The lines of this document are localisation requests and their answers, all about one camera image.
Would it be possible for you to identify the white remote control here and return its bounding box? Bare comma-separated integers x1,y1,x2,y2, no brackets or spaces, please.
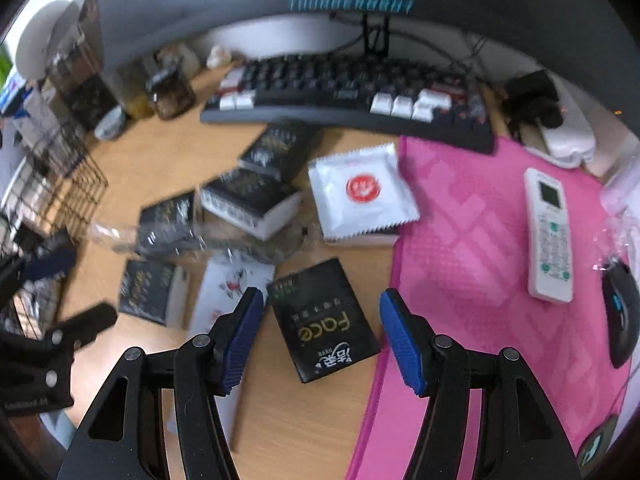
523,167,575,305

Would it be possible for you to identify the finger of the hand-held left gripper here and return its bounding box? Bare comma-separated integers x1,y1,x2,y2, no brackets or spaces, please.
15,231,79,282
45,302,119,357

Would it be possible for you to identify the pink mouse mat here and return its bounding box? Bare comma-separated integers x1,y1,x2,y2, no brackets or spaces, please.
345,135,640,480

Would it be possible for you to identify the clear glass cup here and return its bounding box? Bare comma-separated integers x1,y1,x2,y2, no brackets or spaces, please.
120,47,201,122

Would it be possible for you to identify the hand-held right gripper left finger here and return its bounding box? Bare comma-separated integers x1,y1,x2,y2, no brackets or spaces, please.
57,287,264,480

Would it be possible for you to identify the white sachet with red dot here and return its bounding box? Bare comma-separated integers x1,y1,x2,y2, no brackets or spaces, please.
306,142,421,241

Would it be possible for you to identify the small blue white bowl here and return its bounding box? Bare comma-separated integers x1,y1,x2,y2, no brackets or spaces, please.
95,105,129,142

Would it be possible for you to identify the dark jar with black lid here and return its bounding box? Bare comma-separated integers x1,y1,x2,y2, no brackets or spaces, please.
146,65,197,121

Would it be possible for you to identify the wooden desktop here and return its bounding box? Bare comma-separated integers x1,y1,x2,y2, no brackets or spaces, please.
60,60,501,480

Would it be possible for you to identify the pile of black tissue packs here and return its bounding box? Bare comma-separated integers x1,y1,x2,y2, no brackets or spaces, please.
117,120,402,329

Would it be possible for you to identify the smoked acrylic organizer box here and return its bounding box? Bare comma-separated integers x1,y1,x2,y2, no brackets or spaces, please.
47,0,122,132

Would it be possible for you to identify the blue white drink carton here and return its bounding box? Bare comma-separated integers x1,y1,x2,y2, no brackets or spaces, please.
0,82,52,153

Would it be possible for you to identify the clear plastic wrapping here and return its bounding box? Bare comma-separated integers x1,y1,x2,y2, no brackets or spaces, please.
597,157,640,273

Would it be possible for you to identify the small black gadget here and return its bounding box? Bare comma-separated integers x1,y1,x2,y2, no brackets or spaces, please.
577,415,621,471

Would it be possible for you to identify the gold-lettered black tissue pack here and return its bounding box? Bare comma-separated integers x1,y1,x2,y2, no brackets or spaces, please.
265,257,383,385

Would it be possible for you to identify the white red-print wipe packet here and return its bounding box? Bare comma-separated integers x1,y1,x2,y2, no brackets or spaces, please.
187,252,277,453

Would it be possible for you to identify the small white object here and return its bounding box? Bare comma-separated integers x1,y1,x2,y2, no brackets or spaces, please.
207,45,234,69

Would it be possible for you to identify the black keyboard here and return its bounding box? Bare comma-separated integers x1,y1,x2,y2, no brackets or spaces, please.
200,54,497,157

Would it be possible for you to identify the white round desk lamp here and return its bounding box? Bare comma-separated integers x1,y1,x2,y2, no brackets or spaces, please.
15,0,85,85

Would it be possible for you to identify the black wire basket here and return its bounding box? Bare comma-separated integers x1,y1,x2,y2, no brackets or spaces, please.
0,105,110,341

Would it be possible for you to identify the clear plastic bag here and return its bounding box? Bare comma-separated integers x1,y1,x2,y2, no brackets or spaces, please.
90,185,307,261

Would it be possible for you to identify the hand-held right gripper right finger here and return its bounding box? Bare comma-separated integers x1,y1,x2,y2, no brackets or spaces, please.
379,288,583,480

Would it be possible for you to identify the black computer mouse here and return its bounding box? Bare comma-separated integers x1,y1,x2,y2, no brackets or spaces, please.
601,260,640,370

